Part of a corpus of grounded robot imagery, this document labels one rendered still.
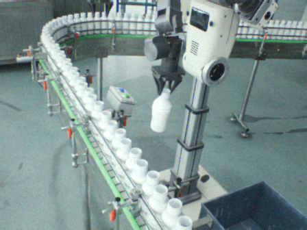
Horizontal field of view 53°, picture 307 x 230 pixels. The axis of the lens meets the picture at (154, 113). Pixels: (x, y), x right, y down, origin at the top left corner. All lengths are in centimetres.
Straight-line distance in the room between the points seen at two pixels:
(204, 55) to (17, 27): 308
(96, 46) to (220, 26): 139
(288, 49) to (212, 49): 180
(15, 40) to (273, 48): 300
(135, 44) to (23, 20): 191
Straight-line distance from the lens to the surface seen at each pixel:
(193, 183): 206
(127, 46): 270
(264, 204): 138
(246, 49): 303
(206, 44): 151
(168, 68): 101
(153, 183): 90
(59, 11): 630
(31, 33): 430
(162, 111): 108
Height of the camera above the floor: 177
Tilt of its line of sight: 30 degrees down
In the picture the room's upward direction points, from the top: 6 degrees clockwise
